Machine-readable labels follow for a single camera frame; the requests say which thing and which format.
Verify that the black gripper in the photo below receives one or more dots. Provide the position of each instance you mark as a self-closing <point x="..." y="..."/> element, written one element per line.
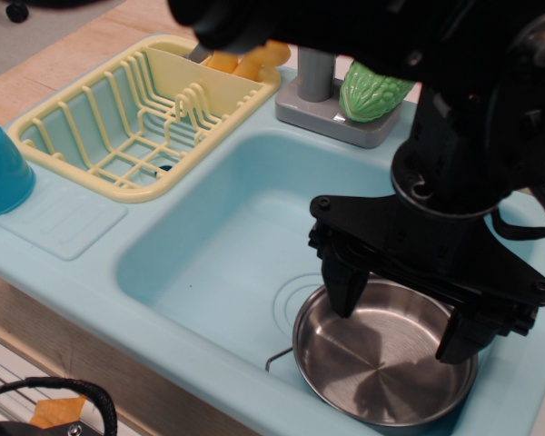
<point x="442" y="232"/>

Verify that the stainless steel pot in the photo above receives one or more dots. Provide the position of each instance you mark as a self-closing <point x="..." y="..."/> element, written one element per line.
<point x="378" y="365"/>

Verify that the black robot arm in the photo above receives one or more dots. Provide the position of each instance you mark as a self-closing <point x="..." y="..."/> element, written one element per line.
<point x="481" y="64"/>

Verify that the light blue toy sink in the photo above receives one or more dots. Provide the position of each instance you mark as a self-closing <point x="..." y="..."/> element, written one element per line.
<point x="201" y="285"/>

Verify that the yellow plastic drying rack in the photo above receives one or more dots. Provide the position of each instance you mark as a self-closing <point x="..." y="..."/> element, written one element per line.
<point x="134" y="126"/>

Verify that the green toy vegetable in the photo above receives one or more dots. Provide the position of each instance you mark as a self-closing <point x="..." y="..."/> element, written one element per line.
<point x="366" y="96"/>

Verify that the grey toy faucet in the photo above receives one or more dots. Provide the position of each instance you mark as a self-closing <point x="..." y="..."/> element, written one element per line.
<point x="311" y="101"/>

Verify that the orange toy utensils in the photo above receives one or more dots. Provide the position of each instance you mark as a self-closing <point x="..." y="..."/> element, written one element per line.
<point x="249" y="65"/>

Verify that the orange tape piece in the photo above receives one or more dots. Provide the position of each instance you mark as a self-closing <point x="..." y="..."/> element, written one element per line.
<point x="55" y="412"/>

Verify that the blue plastic bowl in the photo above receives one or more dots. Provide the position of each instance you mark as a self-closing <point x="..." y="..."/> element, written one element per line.
<point x="17" y="179"/>

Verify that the black caster wheel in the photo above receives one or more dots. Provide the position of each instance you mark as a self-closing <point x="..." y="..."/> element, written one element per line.
<point x="17" y="12"/>

